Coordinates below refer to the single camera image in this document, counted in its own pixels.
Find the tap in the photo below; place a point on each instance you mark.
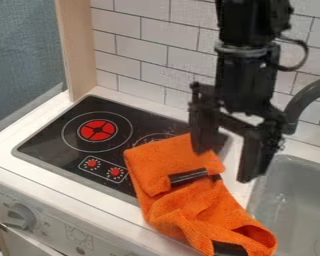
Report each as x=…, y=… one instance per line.
x=306, y=100

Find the toy stove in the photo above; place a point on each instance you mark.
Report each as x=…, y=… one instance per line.
x=96, y=137

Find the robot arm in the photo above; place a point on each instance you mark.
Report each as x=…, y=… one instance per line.
x=249, y=20

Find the orange cloth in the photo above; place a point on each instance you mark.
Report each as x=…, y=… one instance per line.
x=195, y=196

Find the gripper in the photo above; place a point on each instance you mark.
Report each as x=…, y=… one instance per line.
x=243, y=85

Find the toy sink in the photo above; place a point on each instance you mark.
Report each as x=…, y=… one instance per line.
x=297, y=206

